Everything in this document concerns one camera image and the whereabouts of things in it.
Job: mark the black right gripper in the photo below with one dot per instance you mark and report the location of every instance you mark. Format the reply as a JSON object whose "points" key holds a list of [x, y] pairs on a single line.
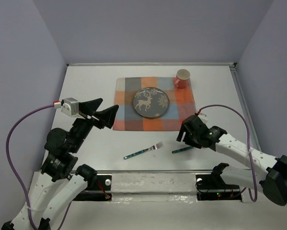
{"points": [[189, 127]]}

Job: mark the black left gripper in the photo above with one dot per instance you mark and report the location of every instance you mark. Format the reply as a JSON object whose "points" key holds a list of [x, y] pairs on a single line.
{"points": [[91, 117]]}

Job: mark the spoon with green handle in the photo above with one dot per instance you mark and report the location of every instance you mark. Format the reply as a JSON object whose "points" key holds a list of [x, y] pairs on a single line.
{"points": [[182, 150]]}

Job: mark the fork with green handle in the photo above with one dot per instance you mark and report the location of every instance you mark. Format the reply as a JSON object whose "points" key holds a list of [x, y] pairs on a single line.
{"points": [[154, 147]]}

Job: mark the grey reindeer plate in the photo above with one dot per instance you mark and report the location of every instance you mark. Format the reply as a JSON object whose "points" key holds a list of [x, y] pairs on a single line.
{"points": [[151, 102]]}

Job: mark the checkered orange blue cloth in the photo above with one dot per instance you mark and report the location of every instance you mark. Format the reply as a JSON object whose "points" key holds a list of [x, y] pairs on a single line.
{"points": [[181, 104]]}

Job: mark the pink mug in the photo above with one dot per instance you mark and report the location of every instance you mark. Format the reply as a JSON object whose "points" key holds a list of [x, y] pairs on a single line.
{"points": [[182, 78]]}

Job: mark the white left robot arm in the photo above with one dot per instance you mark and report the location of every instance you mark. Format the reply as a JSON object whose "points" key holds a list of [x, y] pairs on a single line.
{"points": [[55, 187]]}

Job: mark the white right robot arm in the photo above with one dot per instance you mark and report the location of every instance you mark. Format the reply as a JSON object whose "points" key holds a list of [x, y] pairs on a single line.
{"points": [[265, 173]]}

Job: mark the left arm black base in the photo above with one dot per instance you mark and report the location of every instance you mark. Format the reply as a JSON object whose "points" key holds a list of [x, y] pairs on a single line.
{"points": [[98, 191]]}

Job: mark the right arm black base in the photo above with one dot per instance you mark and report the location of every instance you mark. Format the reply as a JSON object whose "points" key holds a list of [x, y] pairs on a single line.
{"points": [[208, 190]]}

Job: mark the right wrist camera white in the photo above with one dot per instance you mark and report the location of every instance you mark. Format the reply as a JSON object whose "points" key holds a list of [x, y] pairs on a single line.
{"points": [[203, 117]]}

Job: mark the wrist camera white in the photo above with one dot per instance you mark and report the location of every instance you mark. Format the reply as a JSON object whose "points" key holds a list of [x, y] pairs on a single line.
{"points": [[68, 106], [203, 117]]}

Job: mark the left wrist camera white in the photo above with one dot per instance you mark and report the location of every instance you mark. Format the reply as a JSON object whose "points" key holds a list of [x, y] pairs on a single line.
{"points": [[68, 106]]}

